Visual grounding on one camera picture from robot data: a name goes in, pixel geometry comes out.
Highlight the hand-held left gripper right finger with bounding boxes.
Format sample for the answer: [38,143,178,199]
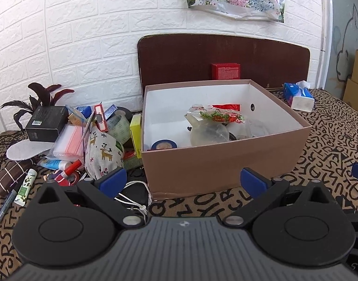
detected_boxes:
[224,167,334,226]

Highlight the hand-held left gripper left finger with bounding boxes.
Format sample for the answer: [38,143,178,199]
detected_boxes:
[35,167,142,228]

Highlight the beige cardboard storage box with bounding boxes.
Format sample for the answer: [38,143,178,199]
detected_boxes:
[140,79,313,200]

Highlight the clear plastic bag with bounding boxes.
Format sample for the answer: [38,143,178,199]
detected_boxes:
[190,120,230,147]

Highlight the clear snack bag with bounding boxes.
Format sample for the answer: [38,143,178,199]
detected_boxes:
[184,104,245,125]

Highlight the flat green box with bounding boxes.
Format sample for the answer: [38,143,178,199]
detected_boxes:
[123,150,143,167]

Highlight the black pouch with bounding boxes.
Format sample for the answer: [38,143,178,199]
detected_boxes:
[120,168,153,208]

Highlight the letter printed blanket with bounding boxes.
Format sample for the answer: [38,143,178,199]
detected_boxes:
[0,89,358,281]

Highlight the red tape roll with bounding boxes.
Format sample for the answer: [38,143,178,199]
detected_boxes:
[60,172,80,187]

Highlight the red white glue stick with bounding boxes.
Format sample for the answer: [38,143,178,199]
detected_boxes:
[54,159,85,182]

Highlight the yellow green box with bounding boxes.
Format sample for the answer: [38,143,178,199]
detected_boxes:
[129,114,143,152]

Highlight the pink face mask pack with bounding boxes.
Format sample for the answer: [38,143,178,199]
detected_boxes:
[51,124,89,156]

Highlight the blue tape roll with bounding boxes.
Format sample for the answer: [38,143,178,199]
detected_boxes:
[151,140,178,150]

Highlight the blue tube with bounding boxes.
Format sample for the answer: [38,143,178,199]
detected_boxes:
[38,157,67,171]

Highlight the red white label box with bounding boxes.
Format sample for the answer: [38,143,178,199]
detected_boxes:
[94,103,108,132]

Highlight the small blue box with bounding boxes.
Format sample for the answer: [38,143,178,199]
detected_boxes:
[104,104,118,121]

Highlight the blue packet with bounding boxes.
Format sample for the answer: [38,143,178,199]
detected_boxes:
[76,105,93,121]

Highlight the red packet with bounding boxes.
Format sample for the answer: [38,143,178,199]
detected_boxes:
[212,104,241,112]

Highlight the black box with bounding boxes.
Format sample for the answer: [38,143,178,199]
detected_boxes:
[25,106,69,143]

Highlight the green white tube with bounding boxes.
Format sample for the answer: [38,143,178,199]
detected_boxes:
[14,169,38,207]

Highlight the white insole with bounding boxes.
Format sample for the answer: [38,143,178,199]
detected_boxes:
[6,139,55,161]

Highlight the blue tissue pack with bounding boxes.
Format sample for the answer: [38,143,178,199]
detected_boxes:
[283,80,316,112]

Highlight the brown plaid pouch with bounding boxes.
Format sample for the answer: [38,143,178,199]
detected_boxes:
[0,159,36,196]

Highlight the small red box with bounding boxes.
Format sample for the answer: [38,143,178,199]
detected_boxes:
[211,63,242,80]

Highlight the grey marker pen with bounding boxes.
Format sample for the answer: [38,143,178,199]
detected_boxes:
[0,188,18,223]

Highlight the dark feathers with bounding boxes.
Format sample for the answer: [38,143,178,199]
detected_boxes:
[0,82,75,132]

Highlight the dark brown headboard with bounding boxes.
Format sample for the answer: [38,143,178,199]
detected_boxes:
[137,33,311,96]

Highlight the printed drawstring bag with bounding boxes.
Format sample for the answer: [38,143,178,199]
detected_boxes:
[85,125,154,218]

